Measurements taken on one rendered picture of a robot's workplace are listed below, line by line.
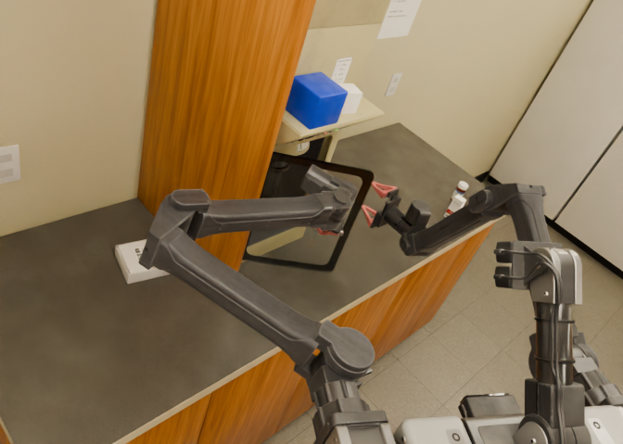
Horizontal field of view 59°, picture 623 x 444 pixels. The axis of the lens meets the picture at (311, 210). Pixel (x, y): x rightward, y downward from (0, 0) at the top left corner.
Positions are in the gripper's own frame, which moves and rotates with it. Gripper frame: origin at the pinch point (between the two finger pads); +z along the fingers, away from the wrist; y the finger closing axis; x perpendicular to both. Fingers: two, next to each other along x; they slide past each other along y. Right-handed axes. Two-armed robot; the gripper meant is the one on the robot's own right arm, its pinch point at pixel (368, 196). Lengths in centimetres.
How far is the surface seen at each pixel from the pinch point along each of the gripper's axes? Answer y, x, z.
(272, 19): 57, 48, 10
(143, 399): -23, 84, -12
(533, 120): -61, -268, 47
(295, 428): -119, 7, -14
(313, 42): 50, 31, 12
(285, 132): 31, 40, 5
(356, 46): 47, 15, 12
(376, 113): 32.2, 11.3, 1.1
